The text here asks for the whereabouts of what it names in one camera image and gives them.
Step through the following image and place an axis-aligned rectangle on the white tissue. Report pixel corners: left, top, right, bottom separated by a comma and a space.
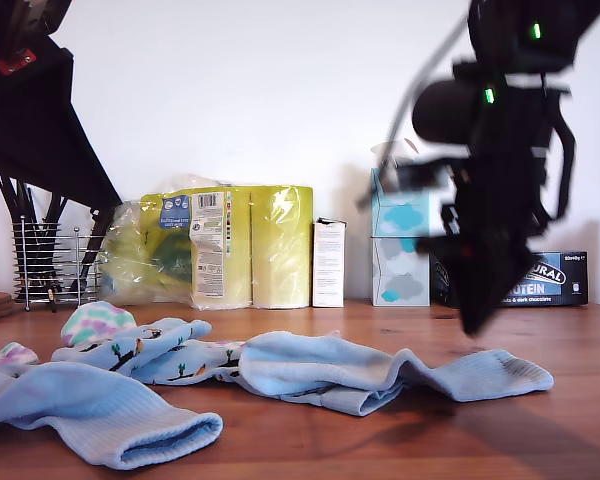
369, 139, 421, 169

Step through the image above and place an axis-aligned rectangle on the thin black cable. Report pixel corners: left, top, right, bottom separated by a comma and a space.
355, 12, 476, 207

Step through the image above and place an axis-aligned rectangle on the yellow kitchen roll pack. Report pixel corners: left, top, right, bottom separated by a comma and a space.
98, 173, 315, 312

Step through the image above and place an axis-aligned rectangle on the white cardboard carton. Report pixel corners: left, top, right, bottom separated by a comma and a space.
312, 217, 349, 309

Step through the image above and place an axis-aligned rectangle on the black cable loop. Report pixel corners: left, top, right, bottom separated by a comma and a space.
529, 87, 580, 239

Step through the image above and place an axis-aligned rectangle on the dark brown utensil handle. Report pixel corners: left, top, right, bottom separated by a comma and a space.
77, 203, 117, 301

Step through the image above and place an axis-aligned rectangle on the blue bird print sock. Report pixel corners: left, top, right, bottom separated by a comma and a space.
51, 319, 214, 374
129, 344, 246, 389

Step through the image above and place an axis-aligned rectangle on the plain light blue sock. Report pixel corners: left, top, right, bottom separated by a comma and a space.
0, 360, 225, 473
237, 328, 556, 418

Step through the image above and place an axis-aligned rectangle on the blue cloud tissue box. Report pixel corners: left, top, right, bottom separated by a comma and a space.
369, 166, 431, 239

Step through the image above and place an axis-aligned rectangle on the black protein bar box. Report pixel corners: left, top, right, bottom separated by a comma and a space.
428, 250, 590, 309

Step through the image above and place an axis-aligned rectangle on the chrome wire utensil holder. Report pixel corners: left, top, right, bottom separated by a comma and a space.
11, 214, 104, 312

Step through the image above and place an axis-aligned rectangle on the thin black stick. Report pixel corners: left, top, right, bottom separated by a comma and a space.
40, 187, 57, 236
7, 175, 36, 236
49, 192, 69, 236
0, 172, 29, 236

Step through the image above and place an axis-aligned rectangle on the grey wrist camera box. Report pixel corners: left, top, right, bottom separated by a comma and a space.
393, 158, 455, 194

